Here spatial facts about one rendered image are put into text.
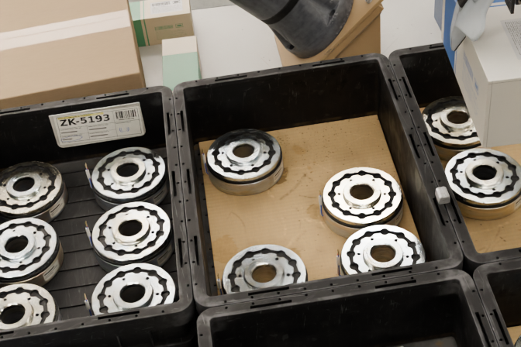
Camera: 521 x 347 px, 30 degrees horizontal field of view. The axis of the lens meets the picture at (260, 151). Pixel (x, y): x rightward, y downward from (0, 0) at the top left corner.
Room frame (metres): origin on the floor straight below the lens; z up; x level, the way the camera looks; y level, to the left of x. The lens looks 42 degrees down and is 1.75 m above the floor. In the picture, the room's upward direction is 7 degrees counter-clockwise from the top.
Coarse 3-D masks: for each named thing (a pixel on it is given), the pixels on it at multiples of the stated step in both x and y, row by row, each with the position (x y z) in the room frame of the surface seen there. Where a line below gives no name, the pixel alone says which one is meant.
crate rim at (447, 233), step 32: (320, 64) 1.07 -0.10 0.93; (352, 64) 1.06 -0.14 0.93; (384, 64) 1.05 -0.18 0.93; (416, 160) 0.85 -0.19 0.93; (192, 192) 0.84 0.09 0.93; (192, 224) 0.79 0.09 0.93; (448, 224) 0.74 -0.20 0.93; (192, 256) 0.74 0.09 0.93; (288, 288) 0.68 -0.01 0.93; (320, 288) 0.67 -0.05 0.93
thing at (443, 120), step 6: (450, 108) 1.01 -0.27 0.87; (456, 108) 1.01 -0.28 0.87; (462, 108) 1.01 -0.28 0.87; (444, 114) 1.00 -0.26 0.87; (450, 114) 1.01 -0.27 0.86; (468, 114) 1.00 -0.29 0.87; (444, 120) 0.99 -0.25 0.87; (468, 120) 0.98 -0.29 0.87; (444, 126) 0.98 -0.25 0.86; (450, 126) 0.98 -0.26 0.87; (456, 126) 0.97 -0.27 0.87; (462, 126) 0.97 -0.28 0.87; (468, 126) 0.97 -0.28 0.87
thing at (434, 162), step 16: (416, 48) 1.08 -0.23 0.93; (432, 48) 1.07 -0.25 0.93; (400, 64) 1.04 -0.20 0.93; (400, 80) 1.01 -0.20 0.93; (416, 112) 0.94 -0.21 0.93; (416, 128) 0.91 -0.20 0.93; (432, 144) 0.88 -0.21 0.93; (432, 160) 0.85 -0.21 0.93; (448, 192) 0.79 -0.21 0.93; (448, 208) 0.77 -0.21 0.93; (464, 224) 0.74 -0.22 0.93; (464, 240) 0.72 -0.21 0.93; (464, 256) 0.69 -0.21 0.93; (480, 256) 0.69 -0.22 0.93; (496, 256) 0.69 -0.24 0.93; (512, 256) 0.68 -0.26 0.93
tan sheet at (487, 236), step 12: (420, 108) 1.06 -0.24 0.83; (516, 144) 0.96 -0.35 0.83; (516, 156) 0.94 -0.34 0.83; (444, 168) 0.93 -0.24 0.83; (516, 216) 0.83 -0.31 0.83; (468, 228) 0.82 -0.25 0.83; (480, 228) 0.82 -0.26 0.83; (492, 228) 0.82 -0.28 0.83; (504, 228) 0.81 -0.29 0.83; (516, 228) 0.81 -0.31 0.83; (480, 240) 0.80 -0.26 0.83; (492, 240) 0.80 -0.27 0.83; (504, 240) 0.80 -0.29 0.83; (516, 240) 0.79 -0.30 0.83; (480, 252) 0.78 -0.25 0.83
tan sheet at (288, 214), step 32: (320, 128) 1.05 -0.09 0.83; (352, 128) 1.04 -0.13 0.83; (288, 160) 0.99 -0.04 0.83; (320, 160) 0.98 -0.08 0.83; (352, 160) 0.97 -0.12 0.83; (384, 160) 0.96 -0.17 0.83; (288, 192) 0.92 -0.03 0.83; (320, 192) 0.92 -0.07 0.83; (224, 224) 0.88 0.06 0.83; (256, 224) 0.87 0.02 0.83; (288, 224) 0.87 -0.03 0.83; (320, 224) 0.86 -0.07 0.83; (224, 256) 0.82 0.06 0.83; (320, 256) 0.81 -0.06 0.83
